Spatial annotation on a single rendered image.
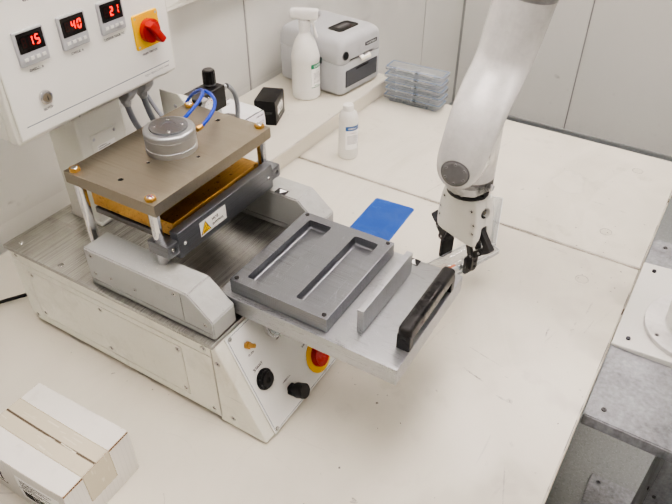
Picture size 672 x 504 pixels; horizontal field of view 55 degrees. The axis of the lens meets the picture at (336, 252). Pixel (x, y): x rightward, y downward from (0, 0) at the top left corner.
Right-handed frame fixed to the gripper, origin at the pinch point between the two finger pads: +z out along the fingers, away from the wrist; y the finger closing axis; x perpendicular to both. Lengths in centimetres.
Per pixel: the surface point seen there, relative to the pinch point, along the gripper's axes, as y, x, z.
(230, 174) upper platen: 17.5, 37.5, -23.2
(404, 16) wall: 134, -105, 10
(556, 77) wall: 109, -183, 48
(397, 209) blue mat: 26.9, -8.6, 7.6
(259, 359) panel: -3.1, 46.2, -3.6
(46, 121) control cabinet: 30, 60, -34
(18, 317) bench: 42, 73, 8
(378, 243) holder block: -4.5, 24.5, -16.8
